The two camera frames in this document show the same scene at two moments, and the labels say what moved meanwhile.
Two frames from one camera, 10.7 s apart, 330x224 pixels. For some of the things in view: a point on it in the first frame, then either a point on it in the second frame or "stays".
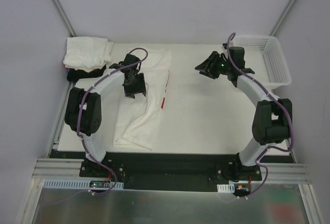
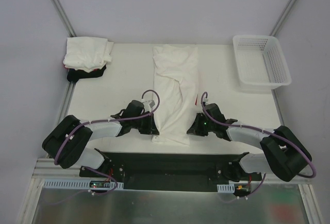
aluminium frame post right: (282, 17) stays
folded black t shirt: (73, 75) stays
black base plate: (168, 171) stays
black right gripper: (213, 66) → (194, 127)
